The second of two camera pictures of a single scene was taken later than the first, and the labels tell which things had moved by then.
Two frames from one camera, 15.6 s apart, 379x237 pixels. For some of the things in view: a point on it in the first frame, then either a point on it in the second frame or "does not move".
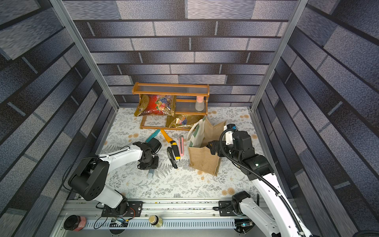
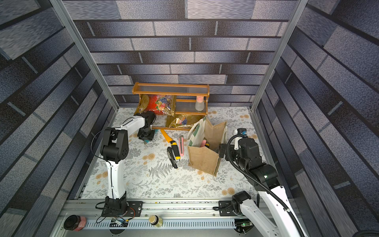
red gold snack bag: (156, 104) does not move
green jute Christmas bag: (201, 135) does not move
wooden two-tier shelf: (190, 99) does not move
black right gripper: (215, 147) -> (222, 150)
